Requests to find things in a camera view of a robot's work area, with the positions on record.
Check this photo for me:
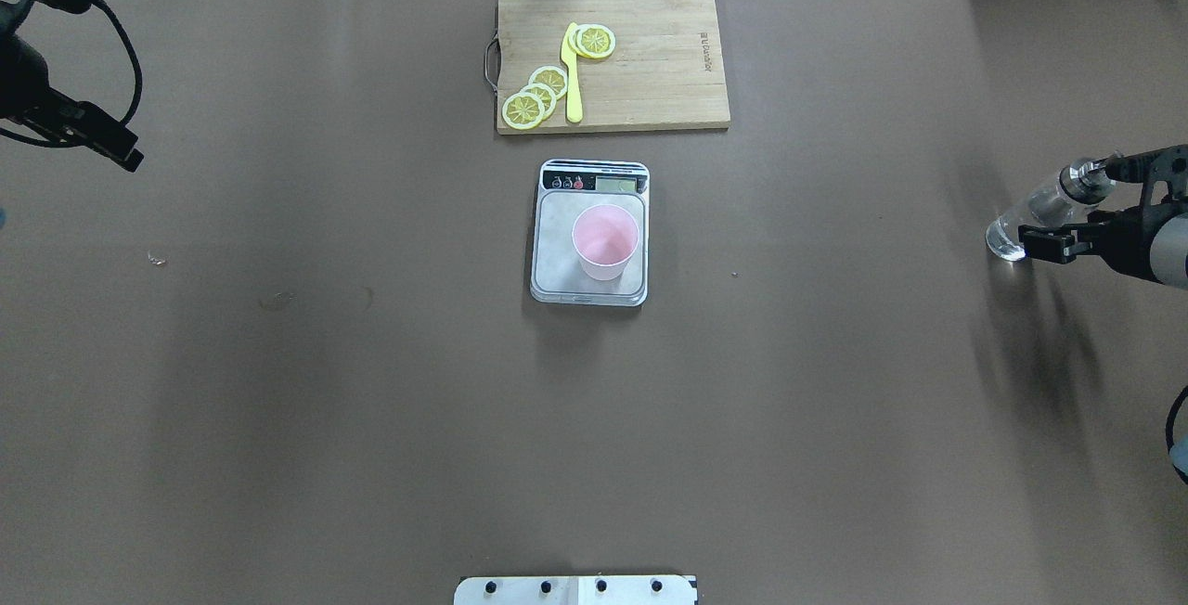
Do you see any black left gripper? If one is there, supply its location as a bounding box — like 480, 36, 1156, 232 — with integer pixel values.
1, 30, 144, 174

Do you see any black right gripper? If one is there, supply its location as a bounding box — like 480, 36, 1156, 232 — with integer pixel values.
1018, 208, 1173, 279

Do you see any glass sauce bottle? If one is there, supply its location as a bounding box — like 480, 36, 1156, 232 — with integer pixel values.
985, 158, 1117, 261

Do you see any pink plastic cup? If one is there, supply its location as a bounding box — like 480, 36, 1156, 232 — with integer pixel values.
570, 204, 642, 282

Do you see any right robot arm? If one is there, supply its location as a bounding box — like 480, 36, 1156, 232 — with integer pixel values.
1017, 206, 1187, 290

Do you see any digital kitchen scale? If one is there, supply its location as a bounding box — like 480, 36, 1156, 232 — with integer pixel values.
529, 160, 651, 308

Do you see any lemon slice lower left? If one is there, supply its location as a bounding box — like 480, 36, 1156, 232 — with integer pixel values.
501, 92, 550, 131

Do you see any bamboo cutting board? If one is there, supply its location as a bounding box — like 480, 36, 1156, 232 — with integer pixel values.
497, 0, 731, 136

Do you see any lemon slice middle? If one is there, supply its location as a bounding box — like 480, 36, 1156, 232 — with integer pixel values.
519, 84, 557, 122

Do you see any yellow plastic knife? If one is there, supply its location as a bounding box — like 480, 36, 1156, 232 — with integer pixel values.
560, 23, 583, 124

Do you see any lemon slice upper right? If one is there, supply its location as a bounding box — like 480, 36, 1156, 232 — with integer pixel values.
570, 24, 618, 59

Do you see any black left camera cable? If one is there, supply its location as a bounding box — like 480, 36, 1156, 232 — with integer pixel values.
0, 0, 145, 149

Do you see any black camera cable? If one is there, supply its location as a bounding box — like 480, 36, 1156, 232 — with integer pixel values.
0, 0, 145, 149
1165, 384, 1188, 485

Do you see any black right camera cable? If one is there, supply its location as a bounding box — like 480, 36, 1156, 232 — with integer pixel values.
1165, 384, 1188, 485

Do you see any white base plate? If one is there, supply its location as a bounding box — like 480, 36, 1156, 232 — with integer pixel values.
453, 574, 701, 604

